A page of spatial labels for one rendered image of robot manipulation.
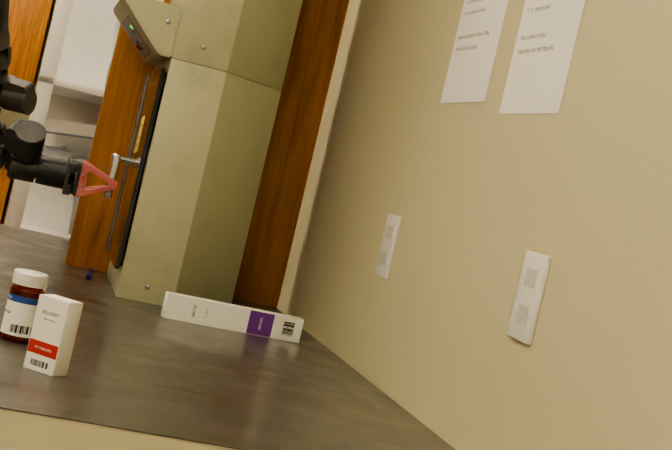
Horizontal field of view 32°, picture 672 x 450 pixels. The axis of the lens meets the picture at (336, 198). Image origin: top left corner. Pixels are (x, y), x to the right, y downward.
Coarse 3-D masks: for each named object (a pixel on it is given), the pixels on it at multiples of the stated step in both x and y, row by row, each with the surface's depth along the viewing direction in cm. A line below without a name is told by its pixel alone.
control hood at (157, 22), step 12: (120, 0) 233; (132, 0) 225; (144, 0) 225; (156, 0) 226; (120, 12) 243; (132, 12) 225; (144, 12) 225; (156, 12) 226; (168, 12) 226; (180, 12) 227; (144, 24) 225; (156, 24) 226; (168, 24) 226; (144, 36) 230; (156, 36) 226; (168, 36) 227; (156, 48) 227; (168, 48) 227; (144, 60) 255; (156, 60) 243
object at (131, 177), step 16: (160, 80) 228; (144, 96) 254; (144, 112) 244; (144, 128) 235; (144, 144) 228; (144, 160) 228; (128, 176) 247; (128, 192) 238; (128, 208) 229; (128, 224) 228; (112, 240) 249; (112, 256) 240
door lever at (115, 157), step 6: (114, 156) 230; (120, 156) 230; (138, 156) 231; (114, 162) 230; (126, 162) 231; (132, 162) 231; (114, 168) 230; (108, 174) 231; (114, 174) 230; (108, 192) 231; (108, 198) 231
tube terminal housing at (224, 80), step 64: (192, 0) 227; (256, 0) 233; (192, 64) 228; (256, 64) 237; (192, 128) 229; (256, 128) 242; (192, 192) 230; (256, 192) 247; (128, 256) 227; (192, 256) 232
